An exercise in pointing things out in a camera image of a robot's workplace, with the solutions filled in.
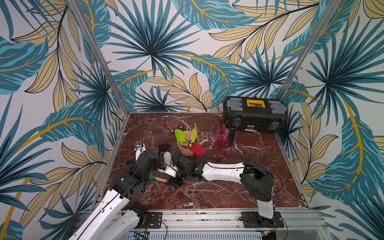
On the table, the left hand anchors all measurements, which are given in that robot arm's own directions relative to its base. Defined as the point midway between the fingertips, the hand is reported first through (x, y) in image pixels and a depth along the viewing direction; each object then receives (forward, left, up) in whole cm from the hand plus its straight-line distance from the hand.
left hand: (146, 159), depth 73 cm
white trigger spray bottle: (+10, -7, -15) cm, 20 cm away
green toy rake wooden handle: (-2, +1, -19) cm, 19 cm away
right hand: (-11, -7, -14) cm, 19 cm away
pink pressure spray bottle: (+23, -42, -13) cm, 49 cm away
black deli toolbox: (+36, -64, -4) cm, 73 cm away
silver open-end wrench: (+23, -21, -6) cm, 32 cm away
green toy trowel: (+21, -15, -9) cm, 27 cm away
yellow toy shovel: (+18, -24, -1) cm, 30 cm away
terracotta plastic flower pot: (+13, -17, -10) cm, 24 cm away
